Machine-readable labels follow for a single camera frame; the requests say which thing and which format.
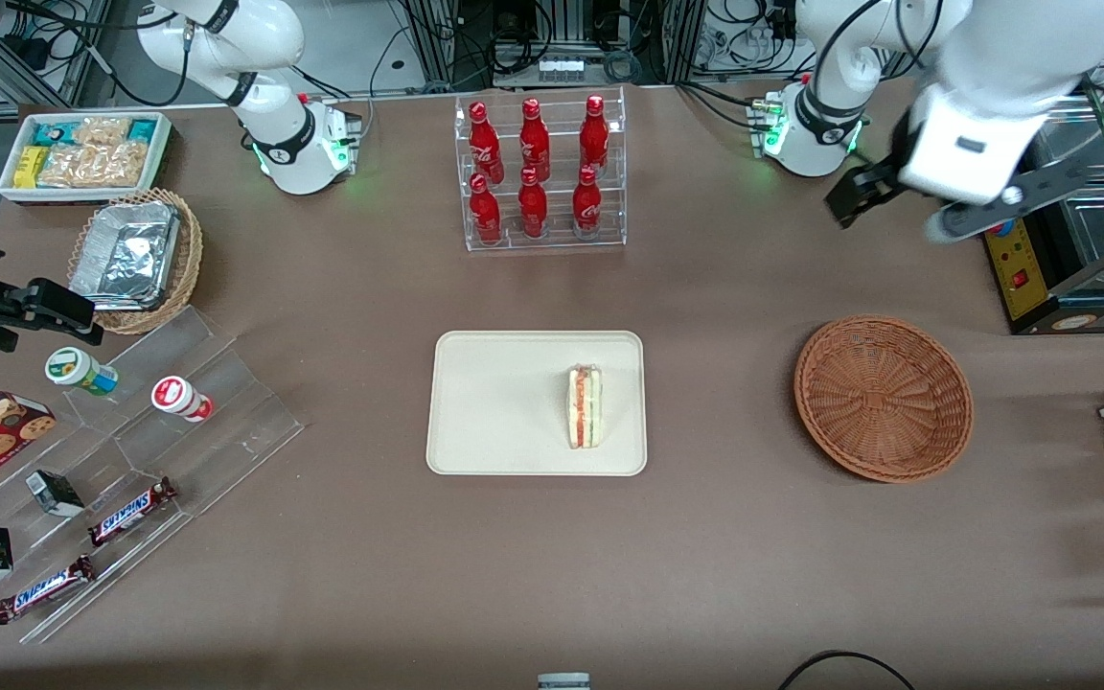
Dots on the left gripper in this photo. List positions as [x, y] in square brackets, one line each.
[880, 179]

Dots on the triangular sandwich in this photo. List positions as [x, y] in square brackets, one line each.
[584, 407]

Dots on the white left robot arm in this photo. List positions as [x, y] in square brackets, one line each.
[1012, 48]

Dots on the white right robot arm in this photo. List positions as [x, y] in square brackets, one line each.
[284, 144]

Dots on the light wicker basket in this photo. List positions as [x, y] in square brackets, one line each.
[190, 259]

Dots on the brown round wicker basket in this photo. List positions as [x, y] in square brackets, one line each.
[883, 398]

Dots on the beige plastic tray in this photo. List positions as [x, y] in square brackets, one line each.
[494, 402]

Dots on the green label yogurt cup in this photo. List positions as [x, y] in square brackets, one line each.
[78, 370]

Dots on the aluminium foil container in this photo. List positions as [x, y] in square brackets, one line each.
[126, 254]

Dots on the white rectangular snack bin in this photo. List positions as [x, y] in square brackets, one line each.
[6, 187]

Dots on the yellow snack pack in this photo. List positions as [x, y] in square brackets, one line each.
[31, 168]

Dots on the clear rice cracker bag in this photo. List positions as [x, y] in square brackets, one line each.
[119, 165]
[65, 166]
[102, 132]

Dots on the red label yogurt cup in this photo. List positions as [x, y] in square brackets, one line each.
[178, 397]

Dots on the teal snack pack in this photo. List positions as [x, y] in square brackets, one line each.
[144, 130]
[56, 132]

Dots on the clear acrylic stepped rack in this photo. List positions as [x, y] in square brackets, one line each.
[226, 422]

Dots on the Snickers chocolate bar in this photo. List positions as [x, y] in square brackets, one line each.
[42, 590]
[130, 511]

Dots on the red cola bottle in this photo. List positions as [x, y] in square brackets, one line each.
[485, 213]
[535, 142]
[533, 207]
[594, 136]
[587, 205]
[485, 144]

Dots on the clear acrylic bottle rack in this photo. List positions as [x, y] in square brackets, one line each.
[557, 240]

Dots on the white power strip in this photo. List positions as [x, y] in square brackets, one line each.
[560, 69]

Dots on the grey metal clamp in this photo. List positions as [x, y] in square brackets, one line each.
[563, 681]

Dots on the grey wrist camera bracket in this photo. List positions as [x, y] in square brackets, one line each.
[1022, 206]

